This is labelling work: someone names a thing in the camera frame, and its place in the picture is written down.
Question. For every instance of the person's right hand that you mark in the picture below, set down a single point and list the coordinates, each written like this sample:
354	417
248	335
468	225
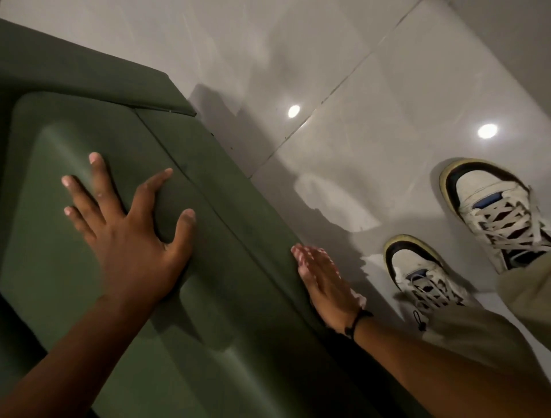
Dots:
329	286

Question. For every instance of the person's left hand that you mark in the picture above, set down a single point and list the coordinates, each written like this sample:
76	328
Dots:
129	254

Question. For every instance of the person's left thumb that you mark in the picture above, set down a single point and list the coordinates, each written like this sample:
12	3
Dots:
183	237

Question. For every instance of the person's left middle finger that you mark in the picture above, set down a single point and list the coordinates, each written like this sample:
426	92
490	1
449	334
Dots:
104	185

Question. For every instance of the person's left little finger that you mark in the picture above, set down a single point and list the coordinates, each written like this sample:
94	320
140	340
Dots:
79	224

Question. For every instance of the person's right fingers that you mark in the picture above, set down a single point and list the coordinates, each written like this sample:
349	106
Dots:
312	262

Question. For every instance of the green seat cushion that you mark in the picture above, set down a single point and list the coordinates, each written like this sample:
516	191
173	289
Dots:
56	275

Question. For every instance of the person's right forearm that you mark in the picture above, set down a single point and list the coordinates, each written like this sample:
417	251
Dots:
434	374

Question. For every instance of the person's left forearm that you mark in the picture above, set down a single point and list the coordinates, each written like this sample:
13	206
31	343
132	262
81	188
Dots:
73	357

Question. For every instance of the green sofa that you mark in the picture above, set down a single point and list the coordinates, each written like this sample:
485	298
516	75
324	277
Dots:
241	206

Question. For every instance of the black wristband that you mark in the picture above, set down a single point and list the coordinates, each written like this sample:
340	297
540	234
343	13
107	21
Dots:
356	323

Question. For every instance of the white black sneaker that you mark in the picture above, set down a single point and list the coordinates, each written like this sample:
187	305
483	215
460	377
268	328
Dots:
419	271
495	211

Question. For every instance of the beige trousers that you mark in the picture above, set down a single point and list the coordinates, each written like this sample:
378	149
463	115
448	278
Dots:
473	333

